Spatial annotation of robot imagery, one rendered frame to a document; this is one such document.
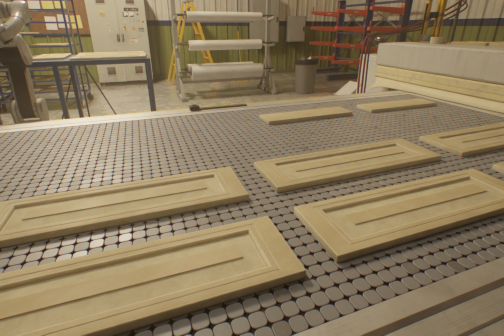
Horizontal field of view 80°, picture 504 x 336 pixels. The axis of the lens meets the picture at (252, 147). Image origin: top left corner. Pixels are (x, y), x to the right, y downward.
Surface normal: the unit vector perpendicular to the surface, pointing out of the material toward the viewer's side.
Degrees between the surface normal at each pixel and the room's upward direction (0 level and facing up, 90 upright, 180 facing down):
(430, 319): 0
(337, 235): 0
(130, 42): 90
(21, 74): 83
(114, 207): 11
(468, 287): 0
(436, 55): 90
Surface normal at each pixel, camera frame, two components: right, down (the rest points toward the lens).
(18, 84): 0.33, 0.24
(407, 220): 0.07, -0.84
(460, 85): -0.94, 0.13
